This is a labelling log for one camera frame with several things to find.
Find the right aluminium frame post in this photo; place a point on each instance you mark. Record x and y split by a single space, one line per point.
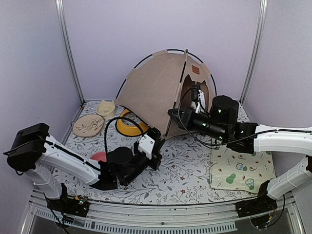
257 41

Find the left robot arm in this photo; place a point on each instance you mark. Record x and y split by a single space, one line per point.
34 149

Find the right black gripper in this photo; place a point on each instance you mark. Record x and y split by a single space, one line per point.
171 112

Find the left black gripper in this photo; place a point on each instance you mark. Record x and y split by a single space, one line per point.
155 154

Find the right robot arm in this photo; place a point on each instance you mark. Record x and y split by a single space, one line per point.
247 137

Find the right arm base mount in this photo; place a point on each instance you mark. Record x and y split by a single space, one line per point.
255 206

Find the floral table cloth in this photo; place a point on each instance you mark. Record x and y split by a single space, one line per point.
183 176

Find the cream cat-ear bowl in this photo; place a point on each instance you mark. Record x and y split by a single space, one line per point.
106 109

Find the beige pet tent fabric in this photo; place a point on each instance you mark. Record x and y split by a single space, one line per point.
150 101

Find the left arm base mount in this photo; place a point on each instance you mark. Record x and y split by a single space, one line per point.
69 206

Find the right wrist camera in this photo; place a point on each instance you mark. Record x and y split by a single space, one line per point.
198 99

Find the pink pet bowl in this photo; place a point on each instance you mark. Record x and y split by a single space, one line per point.
100 156

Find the black tent pole two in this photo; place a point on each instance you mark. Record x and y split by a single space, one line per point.
177 90

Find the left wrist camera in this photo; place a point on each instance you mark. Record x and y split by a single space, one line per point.
149 143

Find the beige leaf plate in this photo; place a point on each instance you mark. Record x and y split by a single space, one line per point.
88 125

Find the left aluminium frame post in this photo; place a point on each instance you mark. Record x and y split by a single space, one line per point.
66 40

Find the aluminium frame post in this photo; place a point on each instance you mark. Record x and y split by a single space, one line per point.
257 41
66 40

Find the front aluminium rail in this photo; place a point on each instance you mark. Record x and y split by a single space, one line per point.
118 218

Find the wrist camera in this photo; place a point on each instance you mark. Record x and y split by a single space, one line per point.
198 99
149 143

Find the avocado print pet mat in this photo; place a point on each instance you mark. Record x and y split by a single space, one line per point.
238 171

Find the yellow double bowl holder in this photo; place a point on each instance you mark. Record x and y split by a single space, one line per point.
130 130

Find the black tent pole one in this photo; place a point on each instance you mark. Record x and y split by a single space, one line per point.
168 65

